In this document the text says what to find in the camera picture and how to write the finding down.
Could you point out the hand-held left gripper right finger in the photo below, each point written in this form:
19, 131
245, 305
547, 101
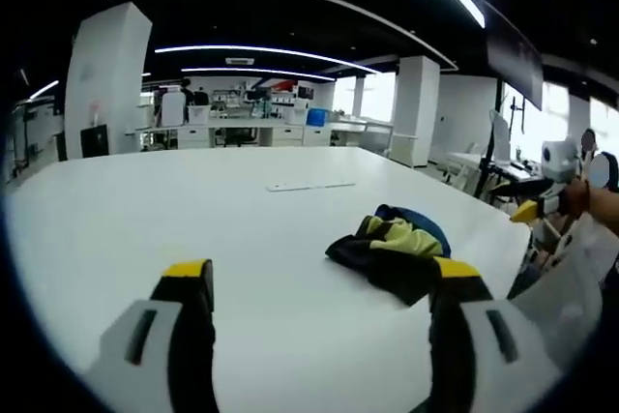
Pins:
483, 335

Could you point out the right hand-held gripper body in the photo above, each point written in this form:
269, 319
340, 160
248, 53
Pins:
556, 161

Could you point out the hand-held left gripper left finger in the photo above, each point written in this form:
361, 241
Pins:
155, 335

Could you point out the dark and yellow garment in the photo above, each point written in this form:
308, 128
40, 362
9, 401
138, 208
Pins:
387, 248

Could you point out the white template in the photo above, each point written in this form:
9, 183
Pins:
309, 185

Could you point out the person's right hand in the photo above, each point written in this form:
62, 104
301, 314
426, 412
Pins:
573, 197

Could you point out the black monitor stand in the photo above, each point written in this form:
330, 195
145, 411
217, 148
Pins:
517, 113

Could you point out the white side desk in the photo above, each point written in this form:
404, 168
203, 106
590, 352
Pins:
483, 164

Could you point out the person's white coat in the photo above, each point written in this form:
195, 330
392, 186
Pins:
566, 282

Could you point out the black hanging screen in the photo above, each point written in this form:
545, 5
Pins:
515, 62

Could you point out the black box at pillar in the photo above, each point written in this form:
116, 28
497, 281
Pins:
94, 140

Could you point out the white desk row with drawers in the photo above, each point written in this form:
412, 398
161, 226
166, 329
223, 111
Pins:
251, 132

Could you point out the white office chair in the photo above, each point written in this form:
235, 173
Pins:
171, 110

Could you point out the blue storage bin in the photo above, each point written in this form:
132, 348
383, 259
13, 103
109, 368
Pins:
316, 118

